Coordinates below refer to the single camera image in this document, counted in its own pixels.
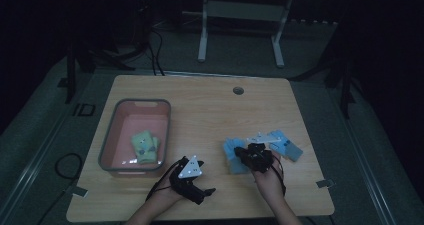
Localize white metal table frame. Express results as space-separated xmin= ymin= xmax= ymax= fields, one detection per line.
xmin=182 ymin=0 xmax=296 ymax=69

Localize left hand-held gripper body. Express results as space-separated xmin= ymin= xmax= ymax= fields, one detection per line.
xmin=168 ymin=155 xmax=208 ymax=206

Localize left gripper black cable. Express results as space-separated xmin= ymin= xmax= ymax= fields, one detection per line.
xmin=145 ymin=157 xmax=185 ymax=202

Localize person's left hand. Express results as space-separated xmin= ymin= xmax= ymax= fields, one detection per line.
xmin=155 ymin=176 xmax=184 ymax=203

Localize black floor cable loop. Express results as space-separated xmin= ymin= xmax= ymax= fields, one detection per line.
xmin=34 ymin=152 xmax=84 ymax=225

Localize black cables on floor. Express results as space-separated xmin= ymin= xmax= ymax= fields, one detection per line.
xmin=145 ymin=28 xmax=166 ymax=77

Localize pink basin with grey rim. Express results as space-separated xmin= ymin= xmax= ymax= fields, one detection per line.
xmin=97 ymin=98 xmax=172 ymax=178

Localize blue glove with grey cuff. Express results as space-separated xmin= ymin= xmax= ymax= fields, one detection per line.
xmin=222 ymin=137 xmax=250 ymax=176
xmin=268 ymin=129 xmax=304 ymax=162

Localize grey tape piece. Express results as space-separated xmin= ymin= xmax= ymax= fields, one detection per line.
xmin=70 ymin=185 xmax=90 ymax=199
xmin=315 ymin=178 xmax=336 ymax=189

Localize person's right hand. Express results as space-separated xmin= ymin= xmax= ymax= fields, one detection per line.
xmin=251 ymin=150 xmax=285 ymax=202

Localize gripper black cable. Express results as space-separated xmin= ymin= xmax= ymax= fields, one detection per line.
xmin=145 ymin=157 xmax=185 ymax=202
xmin=271 ymin=154 xmax=288 ymax=197

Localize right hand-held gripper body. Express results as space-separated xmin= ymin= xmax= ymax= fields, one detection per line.
xmin=242 ymin=132 xmax=283 ymax=174

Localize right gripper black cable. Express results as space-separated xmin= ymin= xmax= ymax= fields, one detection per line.
xmin=271 ymin=154 xmax=288 ymax=197

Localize black metal stand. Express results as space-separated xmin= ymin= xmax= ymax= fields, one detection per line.
xmin=296 ymin=51 xmax=358 ymax=120
xmin=56 ymin=41 xmax=138 ymax=105

